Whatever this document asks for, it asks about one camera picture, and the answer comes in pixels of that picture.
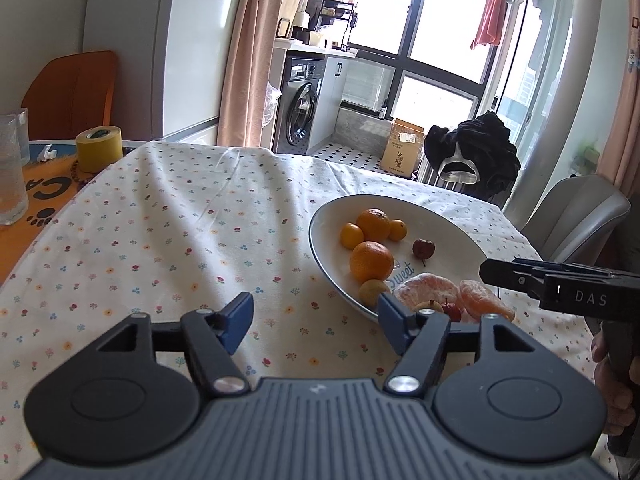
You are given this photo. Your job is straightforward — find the black shelf rack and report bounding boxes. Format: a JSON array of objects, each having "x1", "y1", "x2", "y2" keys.
[{"x1": 320, "y1": 0, "x2": 360, "y2": 51}]

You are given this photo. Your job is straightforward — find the medium orange tangerine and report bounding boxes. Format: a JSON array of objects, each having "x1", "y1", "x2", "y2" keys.
[{"x1": 356, "y1": 208, "x2": 391, "y2": 242}]

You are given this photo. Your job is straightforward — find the white cabinet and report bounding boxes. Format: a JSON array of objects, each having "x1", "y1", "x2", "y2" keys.
[{"x1": 305, "y1": 57, "x2": 358, "y2": 153}]

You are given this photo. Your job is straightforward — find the pink curtain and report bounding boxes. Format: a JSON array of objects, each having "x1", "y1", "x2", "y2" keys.
[
  {"x1": 216, "y1": 0, "x2": 296, "y2": 148},
  {"x1": 597, "y1": 0, "x2": 640, "y2": 201}
]

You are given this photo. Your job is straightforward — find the grey washing machine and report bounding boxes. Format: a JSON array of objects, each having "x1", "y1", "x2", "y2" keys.
[{"x1": 272, "y1": 56, "x2": 326, "y2": 155}]

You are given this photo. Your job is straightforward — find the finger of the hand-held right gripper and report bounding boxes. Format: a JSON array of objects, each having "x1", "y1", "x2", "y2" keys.
[
  {"x1": 510, "y1": 256, "x2": 627, "y2": 276},
  {"x1": 478, "y1": 258, "x2": 548, "y2": 302}
]

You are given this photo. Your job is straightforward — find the cardboard box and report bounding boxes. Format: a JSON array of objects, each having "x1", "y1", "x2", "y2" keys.
[{"x1": 378, "y1": 118, "x2": 426, "y2": 178}]

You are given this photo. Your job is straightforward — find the clear glass cup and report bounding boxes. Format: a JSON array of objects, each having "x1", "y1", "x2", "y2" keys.
[{"x1": 0, "y1": 110, "x2": 31, "y2": 226}]

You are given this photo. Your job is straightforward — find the black clothes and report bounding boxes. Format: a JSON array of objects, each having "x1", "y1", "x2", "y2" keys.
[{"x1": 424, "y1": 111, "x2": 522, "y2": 206}]

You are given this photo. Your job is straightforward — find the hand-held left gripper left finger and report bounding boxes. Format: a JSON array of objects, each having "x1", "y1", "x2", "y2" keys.
[{"x1": 95, "y1": 291, "x2": 256, "y2": 397}]

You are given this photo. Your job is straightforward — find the orange printed mat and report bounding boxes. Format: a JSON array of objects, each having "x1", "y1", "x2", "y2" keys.
[{"x1": 0, "y1": 142, "x2": 136, "y2": 286}]

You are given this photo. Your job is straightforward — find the floral white tablecloth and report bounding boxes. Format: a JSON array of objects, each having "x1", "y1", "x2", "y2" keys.
[{"x1": 0, "y1": 140, "x2": 601, "y2": 480}]

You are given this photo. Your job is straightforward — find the white refrigerator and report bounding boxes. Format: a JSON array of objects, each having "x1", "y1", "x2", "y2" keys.
[{"x1": 82, "y1": 0, "x2": 251, "y2": 141}]

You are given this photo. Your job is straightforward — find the red hanging towel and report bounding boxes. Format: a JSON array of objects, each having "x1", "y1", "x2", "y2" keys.
[{"x1": 471, "y1": 0, "x2": 511, "y2": 51}]

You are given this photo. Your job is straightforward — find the yellow tape roll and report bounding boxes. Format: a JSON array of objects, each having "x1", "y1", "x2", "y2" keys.
[{"x1": 75, "y1": 125, "x2": 123, "y2": 173}]

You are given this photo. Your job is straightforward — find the white plate with blue rim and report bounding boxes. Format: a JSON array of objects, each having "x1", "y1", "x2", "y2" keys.
[{"x1": 308, "y1": 194, "x2": 516, "y2": 328}]

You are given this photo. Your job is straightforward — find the clear plastic bag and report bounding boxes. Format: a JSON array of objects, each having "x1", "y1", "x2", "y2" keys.
[{"x1": 262, "y1": 82, "x2": 281, "y2": 126}]

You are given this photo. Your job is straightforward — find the black window frame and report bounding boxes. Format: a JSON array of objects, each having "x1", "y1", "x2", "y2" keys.
[{"x1": 345, "y1": 0, "x2": 506, "y2": 126}]

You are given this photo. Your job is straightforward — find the grey chair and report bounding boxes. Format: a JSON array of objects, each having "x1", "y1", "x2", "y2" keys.
[{"x1": 520, "y1": 175, "x2": 632, "y2": 263}]

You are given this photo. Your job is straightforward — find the person's right hand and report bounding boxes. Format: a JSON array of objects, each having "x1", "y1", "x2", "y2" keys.
[{"x1": 590, "y1": 332, "x2": 638, "y2": 438}]

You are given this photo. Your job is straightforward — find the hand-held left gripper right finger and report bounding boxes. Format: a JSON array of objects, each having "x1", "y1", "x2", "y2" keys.
[{"x1": 377, "y1": 292, "x2": 546, "y2": 398}]

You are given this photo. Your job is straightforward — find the large orange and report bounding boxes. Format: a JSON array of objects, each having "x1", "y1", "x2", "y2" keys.
[{"x1": 349, "y1": 241, "x2": 395, "y2": 282}]

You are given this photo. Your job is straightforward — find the clear plastic hanger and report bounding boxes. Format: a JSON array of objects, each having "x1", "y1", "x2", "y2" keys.
[{"x1": 438, "y1": 157, "x2": 481, "y2": 186}]

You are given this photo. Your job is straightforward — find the short peeled pomelo segment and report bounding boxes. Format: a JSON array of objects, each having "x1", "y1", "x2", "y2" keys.
[{"x1": 459, "y1": 279, "x2": 516, "y2": 323}]

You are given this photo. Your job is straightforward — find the large peeled pomelo segment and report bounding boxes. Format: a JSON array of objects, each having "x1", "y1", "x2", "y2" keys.
[{"x1": 392, "y1": 272, "x2": 461, "y2": 313}]

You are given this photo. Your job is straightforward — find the small yellow fruit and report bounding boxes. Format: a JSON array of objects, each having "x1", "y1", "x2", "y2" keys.
[{"x1": 358, "y1": 279, "x2": 392, "y2": 307}]

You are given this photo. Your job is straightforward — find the orange wooden chair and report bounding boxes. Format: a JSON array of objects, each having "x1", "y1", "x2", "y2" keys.
[{"x1": 21, "y1": 50, "x2": 118, "y2": 142}]

